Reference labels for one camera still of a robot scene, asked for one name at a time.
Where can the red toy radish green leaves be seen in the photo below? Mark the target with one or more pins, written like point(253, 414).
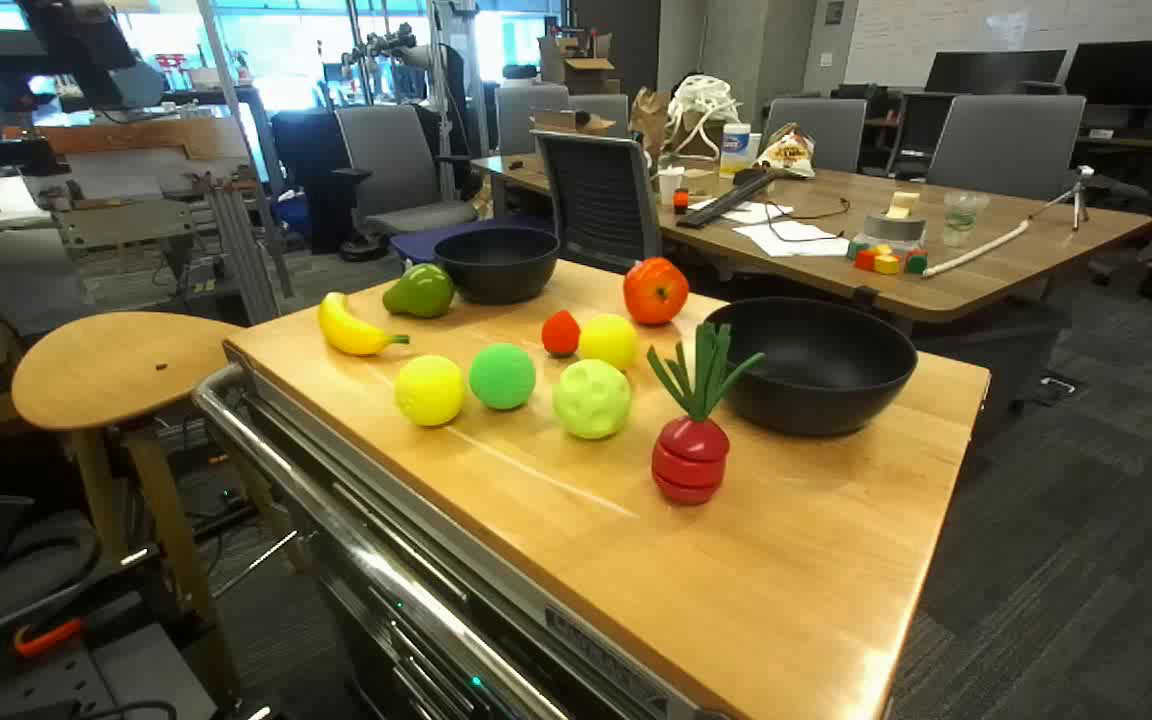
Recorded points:
point(690, 462)

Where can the black computer monitor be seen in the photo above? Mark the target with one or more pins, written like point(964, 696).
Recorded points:
point(1141, 74)
point(999, 68)

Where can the green fuzzy ball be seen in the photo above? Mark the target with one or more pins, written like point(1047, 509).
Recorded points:
point(503, 378)

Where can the yellow fuzzy ball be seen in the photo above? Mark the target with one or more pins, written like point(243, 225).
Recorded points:
point(428, 388)

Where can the small red textured ball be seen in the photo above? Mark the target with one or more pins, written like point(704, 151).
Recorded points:
point(563, 333)

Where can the small green block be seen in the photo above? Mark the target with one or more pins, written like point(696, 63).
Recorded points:
point(919, 267)

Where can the black plastic bowl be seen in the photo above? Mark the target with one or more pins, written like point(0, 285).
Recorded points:
point(497, 267)
point(817, 382)

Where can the green toy pear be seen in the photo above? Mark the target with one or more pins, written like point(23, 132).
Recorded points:
point(417, 293)

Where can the grey office chair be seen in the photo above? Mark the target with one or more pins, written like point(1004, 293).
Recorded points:
point(821, 130)
point(531, 113)
point(1002, 141)
point(388, 161)

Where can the aluminium frame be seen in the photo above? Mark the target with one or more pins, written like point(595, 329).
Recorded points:
point(246, 254)

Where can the round wooden stool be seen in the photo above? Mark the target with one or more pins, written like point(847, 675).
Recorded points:
point(110, 367)

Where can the clear container with yellow item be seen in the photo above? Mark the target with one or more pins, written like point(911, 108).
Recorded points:
point(899, 225)

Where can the light green dimpled ball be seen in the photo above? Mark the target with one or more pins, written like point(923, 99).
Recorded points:
point(595, 401)

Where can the beige cloth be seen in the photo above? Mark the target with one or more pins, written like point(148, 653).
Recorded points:
point(790, 154)

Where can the orange red toy tomato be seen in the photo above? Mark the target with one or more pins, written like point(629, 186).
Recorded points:
point(658, 289)

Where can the white paper sheets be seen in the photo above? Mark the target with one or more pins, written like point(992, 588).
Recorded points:
point(790, 237)

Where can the small silver tripod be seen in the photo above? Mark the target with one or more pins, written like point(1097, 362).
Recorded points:
point(1083, 186)

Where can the white stick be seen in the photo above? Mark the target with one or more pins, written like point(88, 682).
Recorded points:
point(979, 251)

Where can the small yellow block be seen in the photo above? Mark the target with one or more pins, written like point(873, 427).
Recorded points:
point(891, 261)

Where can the yellow toy banana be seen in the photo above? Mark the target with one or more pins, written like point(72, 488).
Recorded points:
point(350, 333)

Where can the white bottle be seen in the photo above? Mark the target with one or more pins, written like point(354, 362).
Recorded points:
point(738, 151)

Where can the long black device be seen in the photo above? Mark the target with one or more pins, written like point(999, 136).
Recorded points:
point(730, 198)

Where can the small red block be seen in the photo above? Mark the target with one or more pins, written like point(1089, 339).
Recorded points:
point(867, 261)

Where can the clear plastic cup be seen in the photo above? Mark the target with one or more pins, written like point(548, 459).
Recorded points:
point(964, 209)

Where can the wooden conference table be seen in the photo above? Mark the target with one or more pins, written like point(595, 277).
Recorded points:
point(1002, 261)

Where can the dark mesh office chair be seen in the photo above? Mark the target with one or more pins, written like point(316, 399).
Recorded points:
point(596, 200)

